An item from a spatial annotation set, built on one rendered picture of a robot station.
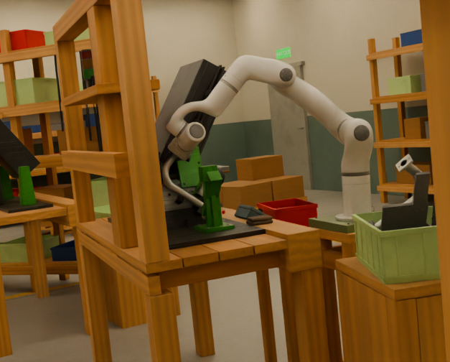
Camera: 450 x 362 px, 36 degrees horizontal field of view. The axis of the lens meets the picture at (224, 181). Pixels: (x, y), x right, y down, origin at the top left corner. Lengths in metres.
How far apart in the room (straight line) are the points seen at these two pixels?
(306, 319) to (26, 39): 4.23
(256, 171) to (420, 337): 7.73
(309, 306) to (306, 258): 0.19
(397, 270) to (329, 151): 9.25
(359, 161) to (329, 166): 8.56
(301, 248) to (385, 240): 0.53
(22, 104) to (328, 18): 6.22
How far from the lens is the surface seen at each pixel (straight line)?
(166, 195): 3.13
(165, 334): 2.57
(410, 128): 9.27
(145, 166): 2.46
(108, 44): 2.85
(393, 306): 2.25
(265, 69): 2.88
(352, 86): 10.91
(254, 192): 9.35
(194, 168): 3.18
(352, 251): 2.87
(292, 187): 9.79
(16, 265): 6.56
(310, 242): 2.72
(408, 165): 2.29
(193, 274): 2.64
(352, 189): 2.99
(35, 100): 6.26
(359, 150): 2.94
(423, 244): 2.29
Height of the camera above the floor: 1.36
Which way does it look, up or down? 5 degrees down
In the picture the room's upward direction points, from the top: 6 degrees counter-clockwise
